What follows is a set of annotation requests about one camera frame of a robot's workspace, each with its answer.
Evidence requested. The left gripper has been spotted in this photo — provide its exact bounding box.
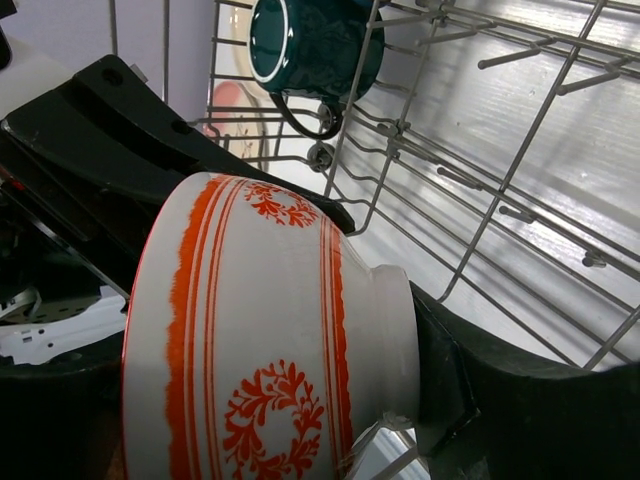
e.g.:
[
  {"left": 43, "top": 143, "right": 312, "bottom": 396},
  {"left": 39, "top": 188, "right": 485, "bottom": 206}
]
[{"left": 1, "top": 55, "right": 355, "bottom": 320}]

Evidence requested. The pink and cream plate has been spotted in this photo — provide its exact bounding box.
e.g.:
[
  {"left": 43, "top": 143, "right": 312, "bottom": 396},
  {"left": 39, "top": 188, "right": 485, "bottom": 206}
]
[{"left": 230, "top": 0, "right": 255, "bottom": 77}]

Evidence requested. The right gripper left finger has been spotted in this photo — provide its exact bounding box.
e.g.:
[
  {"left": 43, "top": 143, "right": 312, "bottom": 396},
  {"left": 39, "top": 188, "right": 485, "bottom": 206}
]
[{"left": 1, "top": 332, "right": 124, "bottom": 479}]

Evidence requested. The grey wire dish rack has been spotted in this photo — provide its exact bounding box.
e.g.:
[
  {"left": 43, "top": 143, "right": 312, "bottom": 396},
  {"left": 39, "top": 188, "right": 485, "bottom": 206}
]
[{"left": 107, "top": 0, "right": 640, "bottom": 480}]

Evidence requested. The pink cream plate near edge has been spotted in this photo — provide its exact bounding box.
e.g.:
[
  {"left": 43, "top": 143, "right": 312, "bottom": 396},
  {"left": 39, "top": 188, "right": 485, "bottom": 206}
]
[{"left": 202, "top": 81, "right": 268, "bottom": 160}]

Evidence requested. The dark green mug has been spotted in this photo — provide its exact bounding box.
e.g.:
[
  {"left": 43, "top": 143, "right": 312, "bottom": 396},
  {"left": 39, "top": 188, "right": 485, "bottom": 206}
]
[{"left": 247, "top": 0, "right": 386, "bottom": 141}]

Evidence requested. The orange patterned bowl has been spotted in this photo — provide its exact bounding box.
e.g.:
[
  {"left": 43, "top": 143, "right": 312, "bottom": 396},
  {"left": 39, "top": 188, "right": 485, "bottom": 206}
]
[{"left": 122, "top": 173, "right": 420, "bottom": 479}]

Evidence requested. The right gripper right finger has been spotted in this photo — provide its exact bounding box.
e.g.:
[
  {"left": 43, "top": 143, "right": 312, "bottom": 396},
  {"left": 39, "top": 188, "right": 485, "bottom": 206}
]
[{"left": 411, "top": 285, "right": 639, "bottom": 479}]

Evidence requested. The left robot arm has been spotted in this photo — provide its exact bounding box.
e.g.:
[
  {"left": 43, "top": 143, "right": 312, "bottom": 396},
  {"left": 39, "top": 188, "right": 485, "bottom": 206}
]
[{"left": 1, "top": 35, "right": 268, "bottom": 365}]

